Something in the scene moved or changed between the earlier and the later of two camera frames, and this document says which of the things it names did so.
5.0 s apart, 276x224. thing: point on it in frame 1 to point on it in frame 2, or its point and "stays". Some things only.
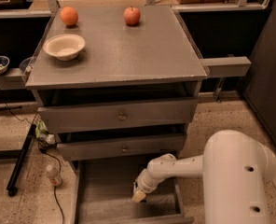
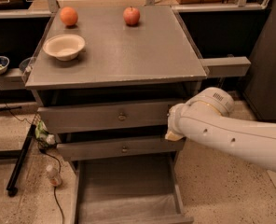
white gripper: [143, 184] to [176, 120]
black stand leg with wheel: [18, 169] stays
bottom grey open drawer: [102, 193] stays
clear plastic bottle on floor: [53, 175] stays
